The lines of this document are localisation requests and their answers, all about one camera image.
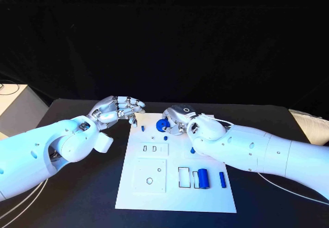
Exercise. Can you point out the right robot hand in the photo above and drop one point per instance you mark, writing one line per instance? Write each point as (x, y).
(181, 110)

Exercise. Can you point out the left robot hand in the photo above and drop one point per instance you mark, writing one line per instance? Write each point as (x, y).
(107, 106)

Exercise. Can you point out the blue gear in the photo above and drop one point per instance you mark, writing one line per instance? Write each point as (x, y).
(161, 124)

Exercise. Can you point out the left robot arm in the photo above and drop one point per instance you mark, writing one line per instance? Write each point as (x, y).
(31, 151)

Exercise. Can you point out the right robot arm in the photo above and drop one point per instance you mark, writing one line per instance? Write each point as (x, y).
(257, 146)

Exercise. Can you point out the white task board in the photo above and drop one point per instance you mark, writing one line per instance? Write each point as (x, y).
(154, 199)

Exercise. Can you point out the white cabinet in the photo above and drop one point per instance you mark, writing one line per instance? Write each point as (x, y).
(15, 106)

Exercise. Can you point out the large blue cylinder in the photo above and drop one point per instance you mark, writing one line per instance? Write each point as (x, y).
(203, 179)

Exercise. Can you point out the thin blue cylinder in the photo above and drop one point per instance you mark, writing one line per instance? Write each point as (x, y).
(223, 179)

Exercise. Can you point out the white ribbed object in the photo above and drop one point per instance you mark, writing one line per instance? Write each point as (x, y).
(311, 128)

